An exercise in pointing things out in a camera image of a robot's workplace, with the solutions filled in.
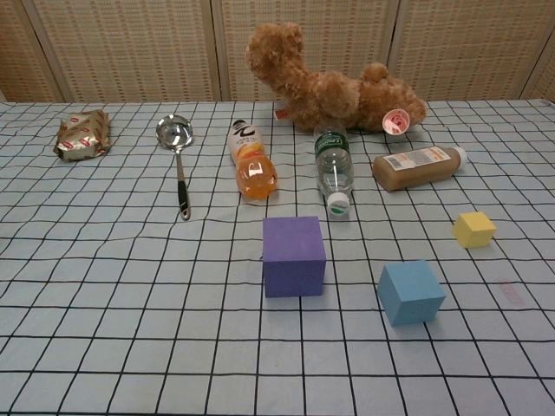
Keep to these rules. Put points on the beige woven folding screen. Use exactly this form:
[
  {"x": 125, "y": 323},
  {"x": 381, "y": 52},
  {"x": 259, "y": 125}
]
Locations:
[{"x": 130, "y": 43}]

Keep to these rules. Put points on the brown plush teddy bear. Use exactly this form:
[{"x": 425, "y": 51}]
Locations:
[{"x": 329, "y": 95}]

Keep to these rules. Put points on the light blue checkered tablecloth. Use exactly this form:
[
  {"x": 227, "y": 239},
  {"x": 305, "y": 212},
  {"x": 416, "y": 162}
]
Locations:
[{"x": 130, "y": 303}]

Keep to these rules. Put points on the clear water bottle green label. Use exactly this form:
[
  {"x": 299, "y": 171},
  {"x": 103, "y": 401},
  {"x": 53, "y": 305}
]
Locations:
[{"x": 333, "y": 164}]

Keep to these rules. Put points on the orange juice bottle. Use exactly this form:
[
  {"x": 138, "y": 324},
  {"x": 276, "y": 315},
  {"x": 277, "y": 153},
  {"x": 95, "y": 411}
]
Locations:
[{"x": 253, "y": 173}]

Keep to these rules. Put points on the large purple foam cube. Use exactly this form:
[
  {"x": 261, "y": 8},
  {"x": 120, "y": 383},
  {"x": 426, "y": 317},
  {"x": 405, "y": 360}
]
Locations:
[{"x": 295, "y": 260}]

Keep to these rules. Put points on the small yellow foam cube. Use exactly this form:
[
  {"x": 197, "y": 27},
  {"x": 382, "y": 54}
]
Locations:
[{"x": 474, "y": 229}]

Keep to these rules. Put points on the gold foil snack package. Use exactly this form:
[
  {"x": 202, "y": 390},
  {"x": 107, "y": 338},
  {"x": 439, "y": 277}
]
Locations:
[{"x": 82, "y": 136}]

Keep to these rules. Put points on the small orange sewn label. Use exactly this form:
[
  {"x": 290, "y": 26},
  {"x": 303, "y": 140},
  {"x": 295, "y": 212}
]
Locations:
[{"x": 282, "y": 114}]

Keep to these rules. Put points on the blue foam block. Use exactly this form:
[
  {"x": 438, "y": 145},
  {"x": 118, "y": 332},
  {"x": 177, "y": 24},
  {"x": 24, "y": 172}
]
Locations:
[{"x": 409, "y": 294}]

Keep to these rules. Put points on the brown drink bottle white cap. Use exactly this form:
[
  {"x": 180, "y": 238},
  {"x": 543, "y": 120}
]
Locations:
[{"x": 412, "y": 169}]

